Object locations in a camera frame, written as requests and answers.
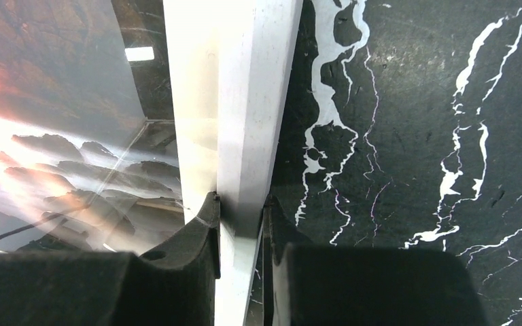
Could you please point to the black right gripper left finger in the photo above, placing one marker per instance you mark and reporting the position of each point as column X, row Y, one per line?
column 171, row 284

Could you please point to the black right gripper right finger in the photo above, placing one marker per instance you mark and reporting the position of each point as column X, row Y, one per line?
column 305, row 283

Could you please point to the white picture frame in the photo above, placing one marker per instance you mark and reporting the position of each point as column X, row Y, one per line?
column 230, row 64

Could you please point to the sunset photo in frame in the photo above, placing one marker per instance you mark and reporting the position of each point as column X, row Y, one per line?
column 88, row 151

